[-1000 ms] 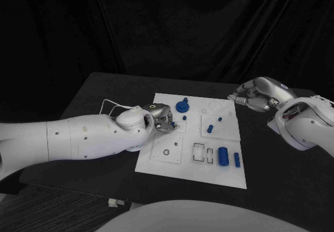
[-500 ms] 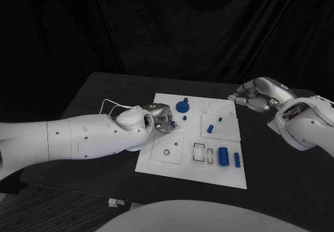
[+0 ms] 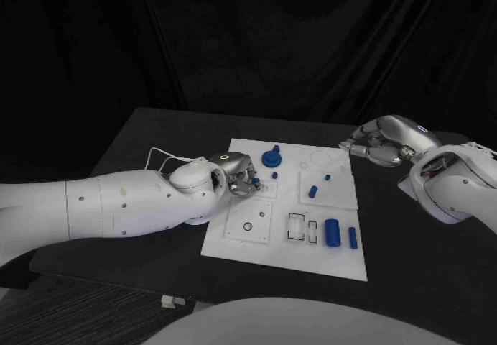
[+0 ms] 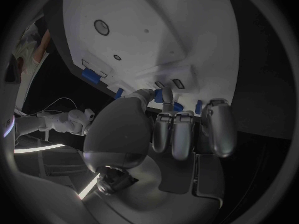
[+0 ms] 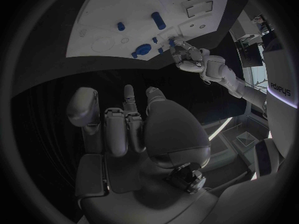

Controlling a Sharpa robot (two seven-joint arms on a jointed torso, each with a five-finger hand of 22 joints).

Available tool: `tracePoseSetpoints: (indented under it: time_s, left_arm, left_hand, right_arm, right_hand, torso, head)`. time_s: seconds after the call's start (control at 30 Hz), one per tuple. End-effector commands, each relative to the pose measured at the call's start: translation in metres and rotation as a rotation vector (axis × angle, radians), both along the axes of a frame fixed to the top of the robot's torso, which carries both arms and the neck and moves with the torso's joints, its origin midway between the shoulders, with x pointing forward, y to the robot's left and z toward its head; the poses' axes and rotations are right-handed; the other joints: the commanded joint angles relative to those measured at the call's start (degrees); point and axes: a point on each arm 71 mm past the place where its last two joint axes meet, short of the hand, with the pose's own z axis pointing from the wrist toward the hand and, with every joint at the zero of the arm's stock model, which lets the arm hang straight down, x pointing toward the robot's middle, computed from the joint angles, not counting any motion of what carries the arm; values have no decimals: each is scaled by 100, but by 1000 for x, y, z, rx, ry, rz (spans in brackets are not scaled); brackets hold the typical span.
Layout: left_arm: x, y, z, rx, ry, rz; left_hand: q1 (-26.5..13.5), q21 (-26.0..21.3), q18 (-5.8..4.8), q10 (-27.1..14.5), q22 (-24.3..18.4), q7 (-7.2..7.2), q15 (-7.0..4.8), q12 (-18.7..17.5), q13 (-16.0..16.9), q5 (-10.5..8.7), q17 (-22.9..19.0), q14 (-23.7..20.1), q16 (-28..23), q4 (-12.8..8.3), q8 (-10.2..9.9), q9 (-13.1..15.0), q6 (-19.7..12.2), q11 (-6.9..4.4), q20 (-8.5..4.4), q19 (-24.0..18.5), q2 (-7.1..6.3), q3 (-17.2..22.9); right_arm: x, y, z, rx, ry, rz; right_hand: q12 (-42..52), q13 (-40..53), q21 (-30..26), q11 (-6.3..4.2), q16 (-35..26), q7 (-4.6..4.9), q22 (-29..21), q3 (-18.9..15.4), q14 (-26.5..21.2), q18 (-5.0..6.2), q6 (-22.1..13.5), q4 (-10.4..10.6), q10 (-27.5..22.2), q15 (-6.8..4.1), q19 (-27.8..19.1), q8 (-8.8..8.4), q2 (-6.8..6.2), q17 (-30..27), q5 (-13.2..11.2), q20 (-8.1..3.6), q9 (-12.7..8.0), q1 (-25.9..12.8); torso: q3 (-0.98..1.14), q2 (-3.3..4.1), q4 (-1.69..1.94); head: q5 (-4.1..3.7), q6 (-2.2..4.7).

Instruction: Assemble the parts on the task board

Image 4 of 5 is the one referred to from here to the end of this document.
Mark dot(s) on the person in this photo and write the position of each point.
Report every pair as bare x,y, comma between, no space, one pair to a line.
38,50

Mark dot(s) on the blue plug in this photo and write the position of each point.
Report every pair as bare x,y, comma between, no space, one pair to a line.
158,95

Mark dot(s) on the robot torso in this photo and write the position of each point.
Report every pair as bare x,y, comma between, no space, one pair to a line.
8,104

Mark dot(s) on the white task board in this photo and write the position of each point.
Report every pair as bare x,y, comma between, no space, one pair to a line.
144,41

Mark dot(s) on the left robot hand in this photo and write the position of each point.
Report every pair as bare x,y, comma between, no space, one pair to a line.
116,134

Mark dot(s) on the blue block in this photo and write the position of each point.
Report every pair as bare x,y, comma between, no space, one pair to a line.
90,75

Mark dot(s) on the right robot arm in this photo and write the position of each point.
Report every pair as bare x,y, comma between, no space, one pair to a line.
58,122

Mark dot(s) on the blue peg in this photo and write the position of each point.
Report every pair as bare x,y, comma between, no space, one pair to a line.
198,107
119,93
179,106

